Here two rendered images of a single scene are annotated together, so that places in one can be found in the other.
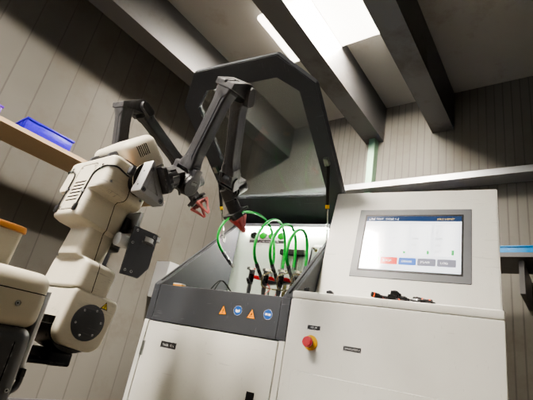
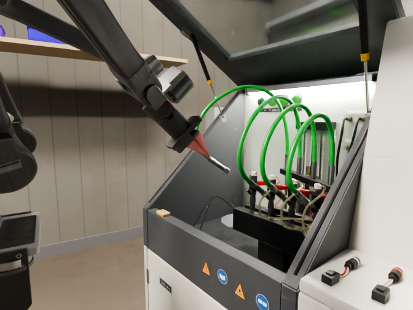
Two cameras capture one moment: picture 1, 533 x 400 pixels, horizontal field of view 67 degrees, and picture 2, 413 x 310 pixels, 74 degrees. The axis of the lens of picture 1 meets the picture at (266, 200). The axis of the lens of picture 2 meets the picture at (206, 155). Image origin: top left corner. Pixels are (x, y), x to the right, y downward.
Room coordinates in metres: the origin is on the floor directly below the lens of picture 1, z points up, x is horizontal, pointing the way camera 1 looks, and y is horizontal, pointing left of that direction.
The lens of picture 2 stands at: (0.99, -0.17, 1.30)
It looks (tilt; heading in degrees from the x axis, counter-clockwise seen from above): 7 degrees down; 20
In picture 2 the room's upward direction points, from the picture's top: straight up
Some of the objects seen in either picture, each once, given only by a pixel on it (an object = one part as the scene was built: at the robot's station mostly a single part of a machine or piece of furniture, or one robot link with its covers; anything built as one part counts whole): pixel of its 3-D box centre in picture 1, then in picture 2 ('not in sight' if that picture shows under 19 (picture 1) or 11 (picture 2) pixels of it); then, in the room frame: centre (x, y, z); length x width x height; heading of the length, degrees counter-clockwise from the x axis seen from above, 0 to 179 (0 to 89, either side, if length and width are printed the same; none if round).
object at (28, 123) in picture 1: (42, 139); (55, 40); (2.68, 1.70, 1.90); 0.35 x 0.24 x 0.12; 141
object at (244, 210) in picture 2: not in sight; (279, 239); (1.89, -0.10, 0.91); 0.34 x 0.10 x 0.15; 59
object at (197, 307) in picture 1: (215, 309); (200, 258); (1.74, 0.13, 0.87); 0.62 x 0.04 x 0.16; 59
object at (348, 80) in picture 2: (285, 226); (299, 85); (2.17, -0.13, 1.43); 0.54 x 0.03 x 0.02; 59
